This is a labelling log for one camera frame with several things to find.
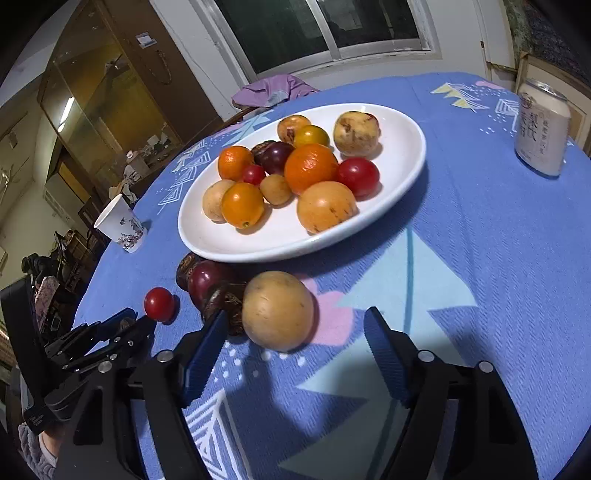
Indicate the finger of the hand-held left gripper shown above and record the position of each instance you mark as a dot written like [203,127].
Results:
[111,321]
[129,339]

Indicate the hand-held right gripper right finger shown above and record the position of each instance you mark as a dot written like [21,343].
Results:
[388,355]

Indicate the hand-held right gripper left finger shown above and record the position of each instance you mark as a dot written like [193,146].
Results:
[203,360]

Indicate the large yellow pear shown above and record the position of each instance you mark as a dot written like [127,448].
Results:
[277,310]

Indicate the white oval plate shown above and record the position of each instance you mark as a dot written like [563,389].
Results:
[258,240]

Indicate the small glossy orange fruit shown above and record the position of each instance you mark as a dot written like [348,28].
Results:
[242,204]

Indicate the large red cherry tomato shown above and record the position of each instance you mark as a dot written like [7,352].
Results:
[358,176]

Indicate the small red cherry tomato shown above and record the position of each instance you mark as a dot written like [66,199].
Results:
[253,174]

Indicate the large orange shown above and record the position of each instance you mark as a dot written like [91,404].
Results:
[310,167]

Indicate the pale yellow blotched fruit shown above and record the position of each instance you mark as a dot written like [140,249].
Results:
[356,133]

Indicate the yellow-orange tomato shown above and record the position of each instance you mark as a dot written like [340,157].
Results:
[311,136]

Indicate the person's left forearm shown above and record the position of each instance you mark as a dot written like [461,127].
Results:
[32,454]

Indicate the dark brown mangosteen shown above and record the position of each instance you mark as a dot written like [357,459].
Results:
[188,267]
[231,300]

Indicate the large red plum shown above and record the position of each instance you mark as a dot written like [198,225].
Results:
[205,279]

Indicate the white floral paper cup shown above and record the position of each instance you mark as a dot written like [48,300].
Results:
[122,228]

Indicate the blue printed tablecloth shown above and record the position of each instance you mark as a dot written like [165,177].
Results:
[485,230]

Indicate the small pale yellow fruit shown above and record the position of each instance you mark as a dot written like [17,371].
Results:
[212,199]

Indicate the orange loquat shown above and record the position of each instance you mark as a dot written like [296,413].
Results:
[327,206]

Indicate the small tan longan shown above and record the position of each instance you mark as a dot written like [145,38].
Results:
[275,189]

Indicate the orange mandarin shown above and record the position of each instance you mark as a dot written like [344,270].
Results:
[235,161]

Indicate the dark red plum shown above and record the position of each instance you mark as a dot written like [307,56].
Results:
[276,158]

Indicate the dark brown plum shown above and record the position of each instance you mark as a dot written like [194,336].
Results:
[259,148]

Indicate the wooden chair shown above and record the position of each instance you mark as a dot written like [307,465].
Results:
[240,115]

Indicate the yellow red-speckled fruit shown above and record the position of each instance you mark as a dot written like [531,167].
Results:
[294,128]

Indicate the wooden glass cabinet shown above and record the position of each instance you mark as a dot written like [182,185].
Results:
[106,69]

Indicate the white drink can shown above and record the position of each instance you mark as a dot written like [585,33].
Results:
[540,129]

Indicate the purple cloth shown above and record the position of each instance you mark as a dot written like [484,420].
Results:
[268,90]

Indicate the blue white sticker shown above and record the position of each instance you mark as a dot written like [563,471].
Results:
[147,40]

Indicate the white door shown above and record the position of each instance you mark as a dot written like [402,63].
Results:
[496,32]

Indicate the window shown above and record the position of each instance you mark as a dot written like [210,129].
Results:
[286,27]

